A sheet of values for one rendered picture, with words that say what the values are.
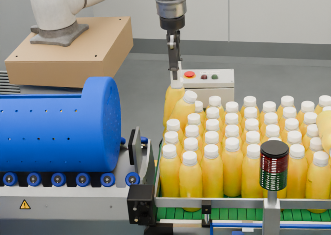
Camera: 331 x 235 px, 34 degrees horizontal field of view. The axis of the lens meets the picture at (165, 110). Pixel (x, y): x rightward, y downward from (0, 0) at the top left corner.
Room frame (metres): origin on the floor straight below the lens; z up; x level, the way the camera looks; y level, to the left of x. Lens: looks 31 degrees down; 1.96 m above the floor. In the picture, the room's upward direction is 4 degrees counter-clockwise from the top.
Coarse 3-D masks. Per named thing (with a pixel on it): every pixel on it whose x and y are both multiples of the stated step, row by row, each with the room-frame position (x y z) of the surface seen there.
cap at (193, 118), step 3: (189, 114) 1.44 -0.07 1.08; (192, 114) 1.44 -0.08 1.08; (195, 114) 1.44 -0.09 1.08; (198, 114) 1.44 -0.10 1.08; (189, 117) 1.42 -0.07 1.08; (192, 117) 1.42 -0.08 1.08; (195, 117) 1.42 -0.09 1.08; (198, 117) 1.42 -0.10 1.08; (189, 120) 1.42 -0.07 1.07; (192, 120) 1.41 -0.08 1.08; (195, 120) 1.41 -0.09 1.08; (198, 120) 1.41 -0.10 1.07; (189, 123) 1.42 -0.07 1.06; (192, 123) 1.41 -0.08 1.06; (195, 123) 1.41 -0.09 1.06; (198, 123) 1.42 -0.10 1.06
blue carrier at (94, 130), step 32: (0, 96) 1.58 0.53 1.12; (32, 96) 1.57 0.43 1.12; (64, 96) 1.55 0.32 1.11; (96, 96) 1.34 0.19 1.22; (0, 128) 1.31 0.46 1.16; (32, 128) 1.30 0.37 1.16; (64, 128) 1.29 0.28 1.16; (96, 128) 1.28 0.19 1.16; (0, 160) 1.30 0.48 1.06; (32, 160) 1.29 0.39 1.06; (64, 160) 1.28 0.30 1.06; (96, 160) 1.26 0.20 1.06
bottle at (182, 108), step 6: (180, 102) 1.46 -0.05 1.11; (186, 102) 1.46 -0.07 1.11; (192, 102) 1.46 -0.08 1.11; (174, 108) 1.47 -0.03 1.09; (180, 108) 1.45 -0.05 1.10; (186, 108) 1.45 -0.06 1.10; (192, 108) 1.45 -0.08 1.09; (174, 114) 1.46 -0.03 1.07; (180, 114) 1.44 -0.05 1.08; (186, 114) 1.44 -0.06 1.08; (180, 120) 1.44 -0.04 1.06; (186, 120) 1.44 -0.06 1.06; (180, 126) 1.44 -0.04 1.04
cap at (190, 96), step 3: (186, 93) 1.47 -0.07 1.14; (189, 93) 1.47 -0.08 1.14; (192, 93) 1.48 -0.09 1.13; (195, 93) 1.48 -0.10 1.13; (186, 96) 1.46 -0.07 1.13; (189, 96) 1.45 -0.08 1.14; (192, 96) 1.46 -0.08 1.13; (195, 96) 1.46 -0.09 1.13; (186, 99) 1.46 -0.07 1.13; (189, 99) 1.45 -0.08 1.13; (192, 99) 1.45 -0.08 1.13; (195, 99) 1.46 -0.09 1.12
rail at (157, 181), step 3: (162, 144) 1.44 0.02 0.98; (159, 159) 1.36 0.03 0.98; (159, 162) 1.34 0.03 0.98; (159, 171) 1.30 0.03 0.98; (159, 174) 1.28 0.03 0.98; (156, 177) 1.27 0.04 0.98; (159, 177) 1.28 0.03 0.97; (156, 180) 1.26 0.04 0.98; (159, 180) 1.27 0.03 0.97; (156, 183) 1.24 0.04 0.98; (159, 183) 1.27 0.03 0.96; (156, 186) 1.23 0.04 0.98; (159, 186) 1.26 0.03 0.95; (156, 189) 1.22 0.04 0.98; (156, 192) 1.20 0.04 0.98; (156, 195) 1.20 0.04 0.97
